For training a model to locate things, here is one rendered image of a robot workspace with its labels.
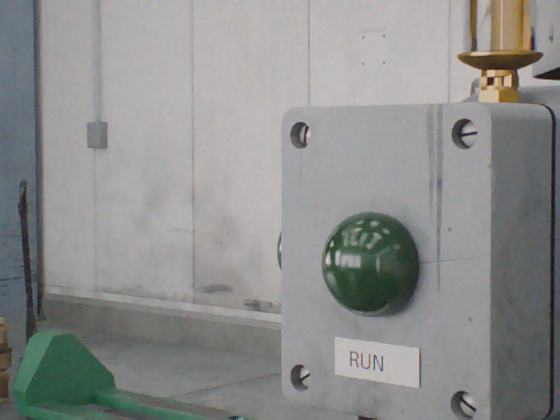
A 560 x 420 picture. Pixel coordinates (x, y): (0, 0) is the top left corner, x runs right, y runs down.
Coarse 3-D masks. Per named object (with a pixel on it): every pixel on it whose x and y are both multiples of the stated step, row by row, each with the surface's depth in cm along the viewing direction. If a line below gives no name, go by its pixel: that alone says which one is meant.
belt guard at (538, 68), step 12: (552, 0) 77; (540, 12) 82; (552, 12) 77; (540, 24) 82; (552, 24) 77; (540, 36) 82; (552, 36) 77; (540, 48) 82; (552, 48) 77; (540, 60) 82; (552, 60) 77; (540, 72) 82; (552, 72) 91
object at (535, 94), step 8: (520, 88) 43; (528, 88) 43; (536, 88) 43; (544, 88) 42; (552, 88) 42; (472, 96) 43; (520, 96) 42; (528, 96) 42; (536, 96) 41; (544, 96) 41; (552, 96) 41; (552, 104) 40; (552, 416) 36
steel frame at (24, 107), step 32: (0, 0) 859; (32, 0) 879; (0, 32) 860; (32, 32) 880; (0, 64) 860; (32, 64) 881; (0, 96) 861; (32, 96) 882; (0, 128) 862; (32, 128) 883; (0, 160) 863; (32, 160) 883; (0, 192) 865; (32, 192) 884; (0, 224) 866; (32, 224) 885; (0, 256) 868; (32, 256) 886; (0, 288) 894; (32, 288) 888
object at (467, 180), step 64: (320, 128) 36; (384, 128) 34; (448, 128) 33; (512, 128) 32; (320, 192) 36; (384, 192) 34; (448, 192) 33; (512, 192) 33; (320, 256) 36; (448, 256) 33; (512, 256) 33; (320, 320) 36; (384, 320) 34; (448, 320) 33; (512, 320) 33; (320, 384) 36; (384, 384) 34; (448, 384) 33; (512, 384) 33
